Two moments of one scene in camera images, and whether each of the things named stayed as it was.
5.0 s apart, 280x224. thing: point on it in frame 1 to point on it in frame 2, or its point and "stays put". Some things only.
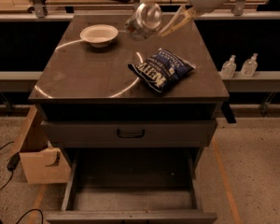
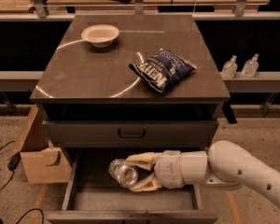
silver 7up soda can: [147, 18] to [124, 174]
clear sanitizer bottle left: [229, 67] stays put
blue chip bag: [163, 70] stays put
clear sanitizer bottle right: [250, 65] stays put
